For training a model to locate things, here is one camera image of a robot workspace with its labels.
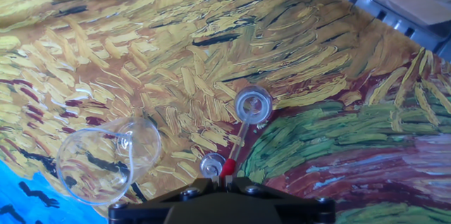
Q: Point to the Van Gogh painting tablecloth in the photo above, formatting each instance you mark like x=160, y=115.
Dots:
x=176, y=58

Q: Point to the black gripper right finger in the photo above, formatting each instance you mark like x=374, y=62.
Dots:
x=303, y=210

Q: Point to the clear glass beaker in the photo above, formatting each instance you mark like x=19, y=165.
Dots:
x=95, y=167

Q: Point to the clear glass bottle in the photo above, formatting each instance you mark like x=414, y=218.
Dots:
x=262, y=106

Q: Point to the small clear glass vial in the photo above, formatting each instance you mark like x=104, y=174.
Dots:
x=212, y=166

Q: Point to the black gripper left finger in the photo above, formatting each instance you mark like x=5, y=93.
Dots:
x=141, y=210

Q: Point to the red bulb glass dropper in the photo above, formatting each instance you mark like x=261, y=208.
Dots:
x=228, y=167

